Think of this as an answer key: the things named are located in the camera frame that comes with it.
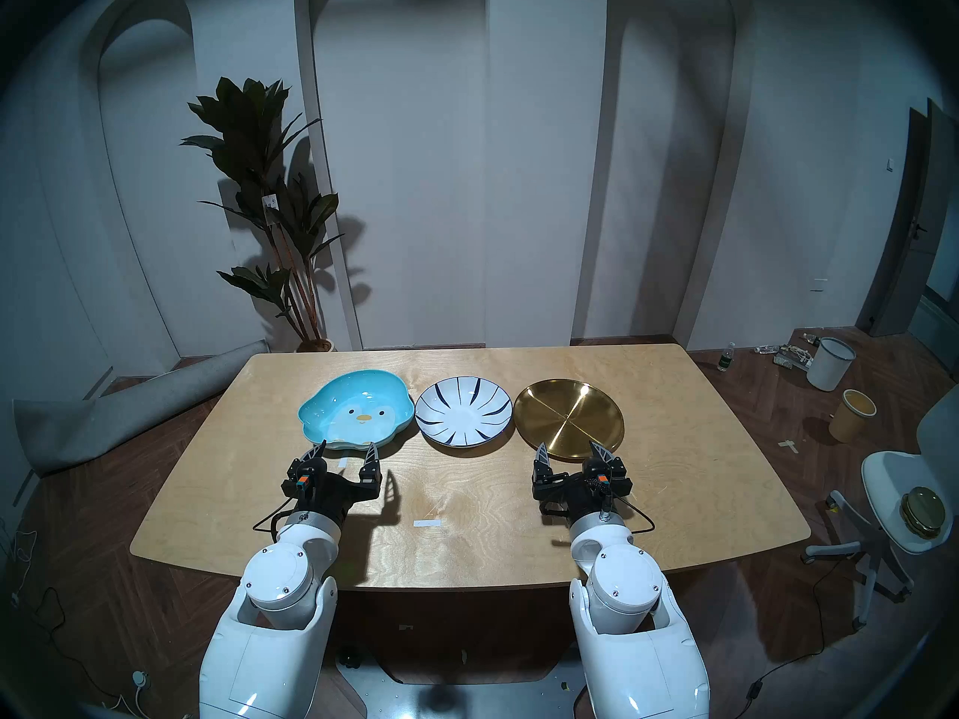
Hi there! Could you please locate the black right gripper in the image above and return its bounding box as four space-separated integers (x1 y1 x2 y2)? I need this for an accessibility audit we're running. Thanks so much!
532 440 634 527

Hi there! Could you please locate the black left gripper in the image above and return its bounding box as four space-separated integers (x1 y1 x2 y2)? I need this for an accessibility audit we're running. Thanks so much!
282 440 381 527

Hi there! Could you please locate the blue penguin plate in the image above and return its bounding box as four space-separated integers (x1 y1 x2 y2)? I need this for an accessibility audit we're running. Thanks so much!
298 370 415 450

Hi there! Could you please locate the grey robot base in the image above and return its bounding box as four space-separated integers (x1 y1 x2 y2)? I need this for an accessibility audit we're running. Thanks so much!
337 650 593 719

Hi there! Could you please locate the stack of gold plates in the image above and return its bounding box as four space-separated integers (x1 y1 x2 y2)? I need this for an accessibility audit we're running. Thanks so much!
899 487 952 540

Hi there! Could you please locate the gold metal plate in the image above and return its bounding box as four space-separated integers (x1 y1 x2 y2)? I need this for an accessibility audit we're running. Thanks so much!
513 379 625 461

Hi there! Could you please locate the white plate with blue stripes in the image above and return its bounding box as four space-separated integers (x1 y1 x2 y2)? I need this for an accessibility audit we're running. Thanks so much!
414 376 515 449

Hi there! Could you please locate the rolled grey mat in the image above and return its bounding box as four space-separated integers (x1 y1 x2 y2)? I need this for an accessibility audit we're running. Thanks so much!
13 341 270 477

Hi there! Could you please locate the white bucket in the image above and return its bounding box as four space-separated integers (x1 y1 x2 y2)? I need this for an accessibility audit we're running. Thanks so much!
806 337 856 392

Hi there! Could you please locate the brown paper bucket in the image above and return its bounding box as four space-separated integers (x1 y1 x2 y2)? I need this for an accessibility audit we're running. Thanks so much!
829 389 877 443

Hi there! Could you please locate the white swivel chair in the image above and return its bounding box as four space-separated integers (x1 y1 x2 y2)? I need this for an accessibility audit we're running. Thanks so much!
803 384 959 632

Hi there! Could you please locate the tall green leafy plant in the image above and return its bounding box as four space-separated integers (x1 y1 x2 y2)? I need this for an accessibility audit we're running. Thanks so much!
180 77 345 344

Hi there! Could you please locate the dark grey door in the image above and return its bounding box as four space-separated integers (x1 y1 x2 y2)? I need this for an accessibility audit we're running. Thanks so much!
869 100 959 338

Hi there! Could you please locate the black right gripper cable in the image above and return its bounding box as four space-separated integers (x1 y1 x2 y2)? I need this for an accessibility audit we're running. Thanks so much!
599 493 656 536

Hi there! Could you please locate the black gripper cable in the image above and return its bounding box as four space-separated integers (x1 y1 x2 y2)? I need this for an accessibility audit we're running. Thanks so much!
599 493 656 536
253 500 300 536

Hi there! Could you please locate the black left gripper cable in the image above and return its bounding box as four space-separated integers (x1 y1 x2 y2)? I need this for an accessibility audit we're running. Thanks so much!
253 500 300 536

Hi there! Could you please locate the pile of cables and parts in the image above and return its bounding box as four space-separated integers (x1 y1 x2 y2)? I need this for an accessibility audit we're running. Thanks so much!
755 339 817 370

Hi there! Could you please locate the black cable with adapter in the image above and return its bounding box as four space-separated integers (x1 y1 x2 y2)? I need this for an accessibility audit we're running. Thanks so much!
742 560 847 703

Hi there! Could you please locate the thin black floor cable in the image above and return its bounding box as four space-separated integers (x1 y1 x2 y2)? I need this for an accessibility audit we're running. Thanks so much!
0 515 143 711

